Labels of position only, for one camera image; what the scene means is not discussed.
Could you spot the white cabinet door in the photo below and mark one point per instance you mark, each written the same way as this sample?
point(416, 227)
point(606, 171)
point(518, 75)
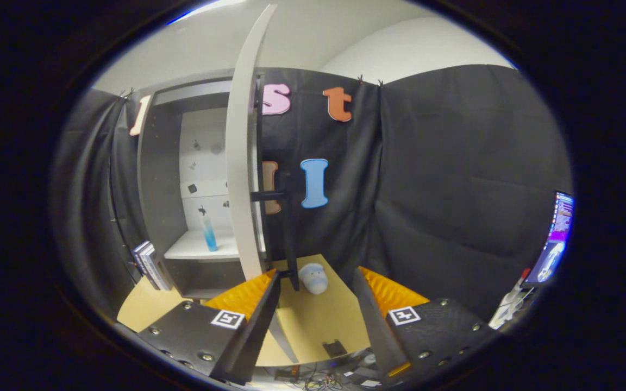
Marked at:
point(239, 163)

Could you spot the white and blue tube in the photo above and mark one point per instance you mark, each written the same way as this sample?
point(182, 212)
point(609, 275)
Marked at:
point(209, 236)

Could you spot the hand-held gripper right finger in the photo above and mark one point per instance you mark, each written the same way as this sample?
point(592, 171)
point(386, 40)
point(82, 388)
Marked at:
point(378, 326)

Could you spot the white device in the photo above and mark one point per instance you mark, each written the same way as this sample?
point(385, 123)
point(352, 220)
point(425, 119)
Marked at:
point(511, 304)

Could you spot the white cabinet shelf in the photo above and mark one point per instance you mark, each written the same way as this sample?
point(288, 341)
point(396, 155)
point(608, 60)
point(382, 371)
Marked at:
point(188, 250)

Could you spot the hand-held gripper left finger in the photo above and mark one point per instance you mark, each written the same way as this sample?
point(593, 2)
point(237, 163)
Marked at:
point(253, 331)

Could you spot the blue spine book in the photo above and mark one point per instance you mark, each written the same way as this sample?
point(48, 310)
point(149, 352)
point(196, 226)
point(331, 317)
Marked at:
point(140, 255)

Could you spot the grey cover book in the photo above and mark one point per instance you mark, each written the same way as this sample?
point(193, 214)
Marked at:
point(160, 274)

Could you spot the computer monitor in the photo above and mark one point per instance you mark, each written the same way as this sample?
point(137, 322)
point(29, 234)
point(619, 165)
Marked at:
point(555, 239)

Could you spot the grey cabinet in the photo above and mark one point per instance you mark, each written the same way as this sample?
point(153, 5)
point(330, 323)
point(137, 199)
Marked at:
point(158, 179)

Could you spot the black backdrop cloth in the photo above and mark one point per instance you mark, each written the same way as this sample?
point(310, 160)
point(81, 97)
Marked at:
point(454, 190)

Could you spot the small black block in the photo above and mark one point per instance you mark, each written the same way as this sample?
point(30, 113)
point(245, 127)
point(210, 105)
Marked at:
point(335, 348)

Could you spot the pale blue plush toy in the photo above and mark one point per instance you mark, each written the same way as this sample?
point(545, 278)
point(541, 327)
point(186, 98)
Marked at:
point(314, 278)

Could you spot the dark spine book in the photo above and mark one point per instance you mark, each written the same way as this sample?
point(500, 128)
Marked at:
point(149, 266)

